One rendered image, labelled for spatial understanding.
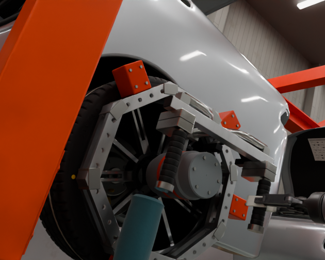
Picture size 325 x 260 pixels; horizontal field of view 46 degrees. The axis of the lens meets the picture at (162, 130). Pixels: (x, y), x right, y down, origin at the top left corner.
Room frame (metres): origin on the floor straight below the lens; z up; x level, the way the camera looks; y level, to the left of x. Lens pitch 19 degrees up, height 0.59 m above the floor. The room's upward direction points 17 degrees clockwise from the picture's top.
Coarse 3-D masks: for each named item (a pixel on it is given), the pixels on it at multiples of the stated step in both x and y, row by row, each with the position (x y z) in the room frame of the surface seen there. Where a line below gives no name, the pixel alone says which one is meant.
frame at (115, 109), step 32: (128, 96) 1.05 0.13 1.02; (160, 96) 1.06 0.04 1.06; (96, 128) 1.02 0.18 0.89; (96, 160) 0.99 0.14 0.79; (224, 160) 1.24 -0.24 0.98; (96, 192) 1.03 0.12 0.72; (224, 192) 1.26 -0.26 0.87; (96, 224) 1.07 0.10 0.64; (224, 224) 1.27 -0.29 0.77; (160, 256) 1.15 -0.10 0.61; (192, 256) 1.22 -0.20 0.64
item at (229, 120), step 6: (222, 114) 1.25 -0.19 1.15; (228, 114) 1.22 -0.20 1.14; (234, 114) 1.23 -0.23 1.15; (222, 120) 1.21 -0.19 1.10; (228, 120) 1.22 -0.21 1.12; (234, 120) 1.24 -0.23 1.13; (222, 126) 1.21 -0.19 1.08; (228, 126) 1.22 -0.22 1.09; (234, 126) 1.24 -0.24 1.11; (240, 126) 1.26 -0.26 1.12
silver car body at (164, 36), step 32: (0, 0) 2.31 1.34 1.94; (128, 0) 1.26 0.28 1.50; (160, 0) 1.34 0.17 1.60; (192, 0) 2.92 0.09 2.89; (224, 0) 2.72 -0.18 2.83; (0, 32) 1.10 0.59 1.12; (128, 32) 1.29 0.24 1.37; (160, 32) 1.36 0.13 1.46; (192, 32) 1.45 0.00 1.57; (160, 64) 1.39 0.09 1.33; (192, 64) 1.47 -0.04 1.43; (224, 64) 1.57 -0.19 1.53; (224, 96) 1.59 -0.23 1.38; (256, 96) 1.71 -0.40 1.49; (256, 128) 1.73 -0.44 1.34; (256, 256) 1.86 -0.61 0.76
